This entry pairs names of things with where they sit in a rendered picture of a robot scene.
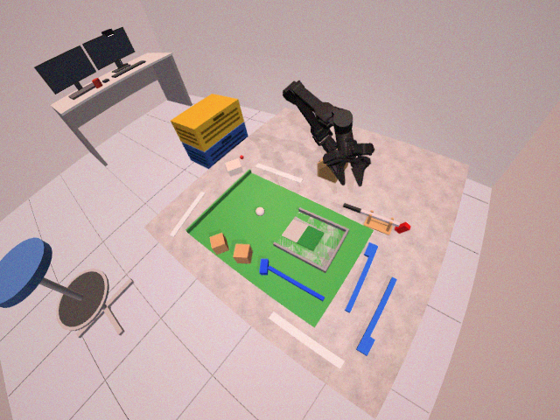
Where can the green flat mat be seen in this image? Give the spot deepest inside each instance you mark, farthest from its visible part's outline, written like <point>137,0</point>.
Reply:
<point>236,218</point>

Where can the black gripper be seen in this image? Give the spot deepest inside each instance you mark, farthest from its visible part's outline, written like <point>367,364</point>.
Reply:
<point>336,160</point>

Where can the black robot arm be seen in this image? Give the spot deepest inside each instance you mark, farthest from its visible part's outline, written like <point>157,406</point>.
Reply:
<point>326,116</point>

